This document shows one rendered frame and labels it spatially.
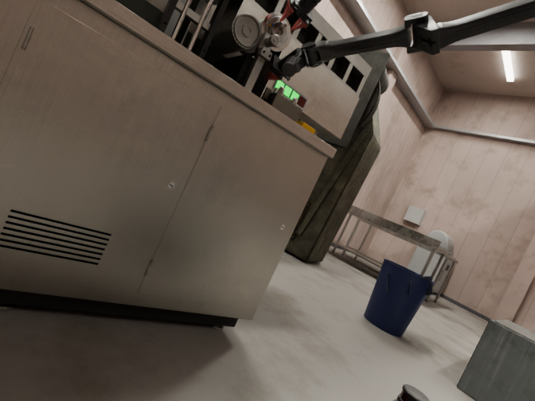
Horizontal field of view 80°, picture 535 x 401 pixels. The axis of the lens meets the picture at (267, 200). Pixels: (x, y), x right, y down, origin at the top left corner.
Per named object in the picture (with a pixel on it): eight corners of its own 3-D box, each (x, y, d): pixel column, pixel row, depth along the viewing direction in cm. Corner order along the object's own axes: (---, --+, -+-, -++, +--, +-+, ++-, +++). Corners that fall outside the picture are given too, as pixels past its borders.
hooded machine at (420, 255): (438, 296, 759) (464, 242, 754) (431, 294, 712) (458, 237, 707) (409, 281, 810) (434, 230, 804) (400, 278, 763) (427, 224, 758)
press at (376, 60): (337, 272, 433) (425, 88, 423) (286, 262, 340) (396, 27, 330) (267, 230, 529) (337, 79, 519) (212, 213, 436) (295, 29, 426)
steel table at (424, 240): (332, 251, 665) (353, 208, 661) (424, 301, 535) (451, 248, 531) (314, 246, 610) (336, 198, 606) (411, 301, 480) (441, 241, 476)
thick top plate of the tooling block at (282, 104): (271, 105, 137) (277, 92, 137) (231, 103, 169) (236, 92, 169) (297, 122, 146) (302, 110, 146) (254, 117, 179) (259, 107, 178)
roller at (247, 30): (229, 34, 123) (242, 5, 122) (205, 43, 143) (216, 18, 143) (253, 53, 130) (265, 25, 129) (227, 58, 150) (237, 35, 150)
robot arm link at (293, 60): (322, 61, 126) (316, 40, 121) (314, 77, 120) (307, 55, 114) (295, 67, 133) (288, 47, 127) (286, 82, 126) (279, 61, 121)
